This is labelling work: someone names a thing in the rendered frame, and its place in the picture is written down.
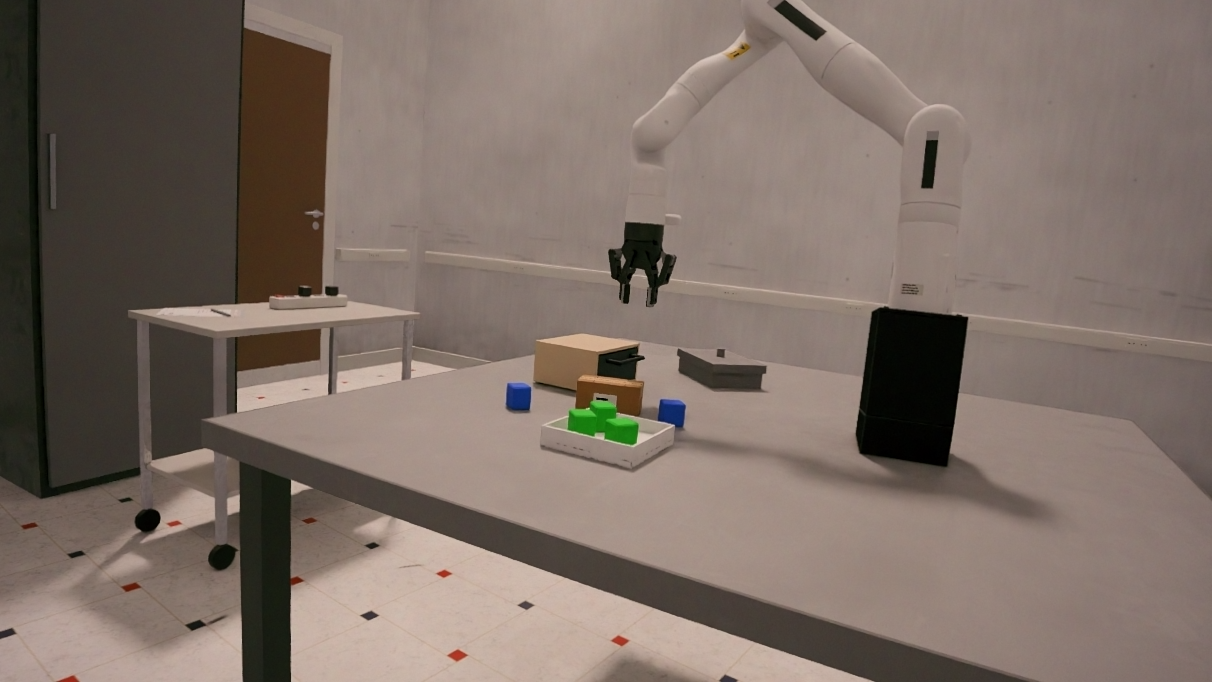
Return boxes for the green block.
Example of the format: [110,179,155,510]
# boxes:
[567,409,598,437]
[604,418,639,446]
[590,401,617,432]

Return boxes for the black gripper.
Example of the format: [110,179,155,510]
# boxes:
[608,222,678,306]

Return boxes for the small blue block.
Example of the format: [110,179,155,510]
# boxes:
[505,383,532,409]
[658,399,686,426]

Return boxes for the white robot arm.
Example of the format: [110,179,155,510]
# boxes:
[625,0,971,314]

